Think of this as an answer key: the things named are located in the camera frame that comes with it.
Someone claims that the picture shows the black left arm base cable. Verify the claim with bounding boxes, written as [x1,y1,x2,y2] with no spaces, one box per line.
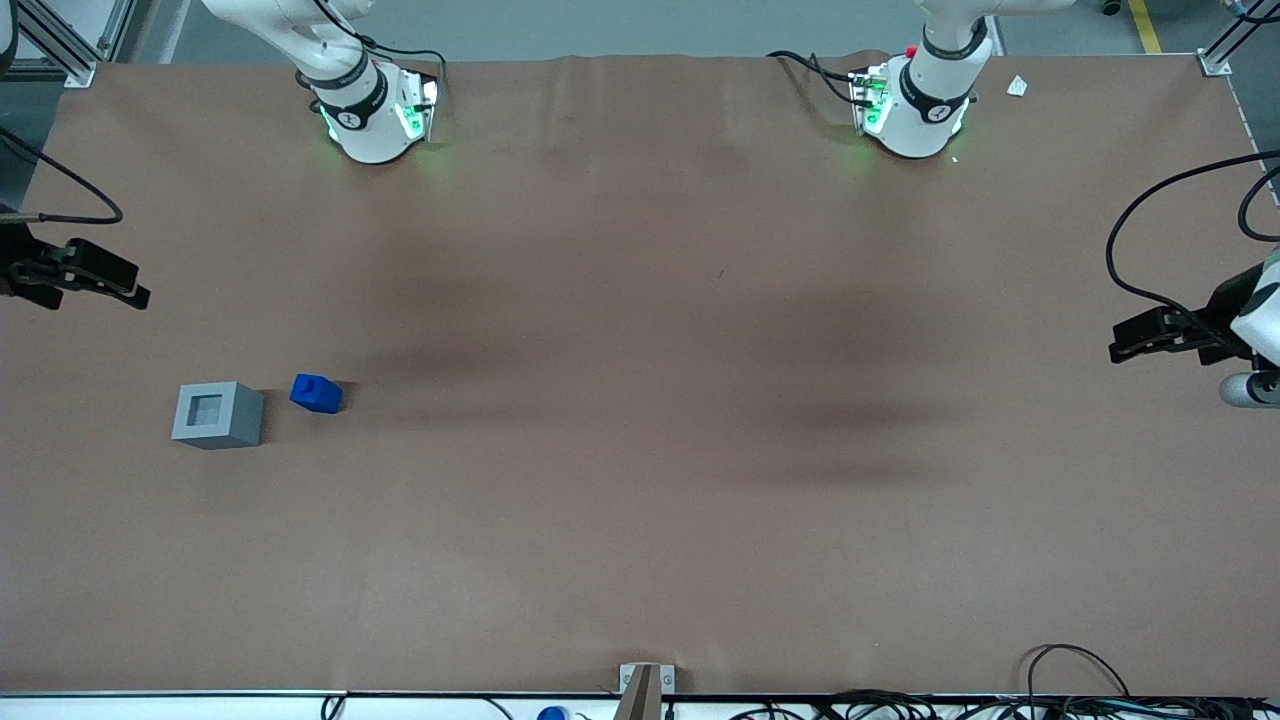
[767,49,863,107]

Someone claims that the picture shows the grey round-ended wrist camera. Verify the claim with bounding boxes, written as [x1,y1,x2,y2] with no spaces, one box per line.
[1219,370,1280,410]

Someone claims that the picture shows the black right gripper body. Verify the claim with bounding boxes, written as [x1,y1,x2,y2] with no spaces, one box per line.
[0,205,69,310]

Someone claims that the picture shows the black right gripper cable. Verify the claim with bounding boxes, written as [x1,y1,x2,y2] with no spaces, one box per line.
[0,128,124,227]

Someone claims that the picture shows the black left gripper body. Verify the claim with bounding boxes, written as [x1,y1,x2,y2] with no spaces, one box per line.
[1185,262,1267,367]

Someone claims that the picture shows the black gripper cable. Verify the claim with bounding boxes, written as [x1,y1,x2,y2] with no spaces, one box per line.
[1105,150,1280,323]
[0,128,124,227]

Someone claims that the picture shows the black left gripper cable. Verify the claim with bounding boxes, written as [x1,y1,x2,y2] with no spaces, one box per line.
[1105,150,1280,323]

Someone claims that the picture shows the gray square hollow base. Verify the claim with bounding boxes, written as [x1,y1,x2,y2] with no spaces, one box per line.
[171,380,265,451]

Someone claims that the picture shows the black arm base cable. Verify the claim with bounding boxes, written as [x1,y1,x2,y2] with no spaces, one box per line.
[767,49,863,107]
[312,0,448,93]

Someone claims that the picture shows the aluminium frame profile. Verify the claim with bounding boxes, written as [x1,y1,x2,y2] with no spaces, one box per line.
[18,0,137,90]
[1198,0,1280,78]

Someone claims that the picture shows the brown paper table cover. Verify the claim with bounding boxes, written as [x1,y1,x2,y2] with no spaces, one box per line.
[0,52,1280,698]

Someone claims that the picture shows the blue plastic part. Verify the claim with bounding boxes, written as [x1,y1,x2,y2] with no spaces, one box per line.
[289,373,345,416]

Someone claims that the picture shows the black right arm base cable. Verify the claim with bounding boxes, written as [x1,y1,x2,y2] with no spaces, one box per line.
[312,0,448,93]

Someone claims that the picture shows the black cable bundle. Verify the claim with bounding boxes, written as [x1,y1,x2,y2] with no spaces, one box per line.
[728,644,1280,720]

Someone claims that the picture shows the metal camera post bracket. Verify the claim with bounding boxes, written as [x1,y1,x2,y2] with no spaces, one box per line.
[612,662,677,720]

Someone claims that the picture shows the black looped cable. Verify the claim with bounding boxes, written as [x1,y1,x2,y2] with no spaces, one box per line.
[1237,165,1280,243]

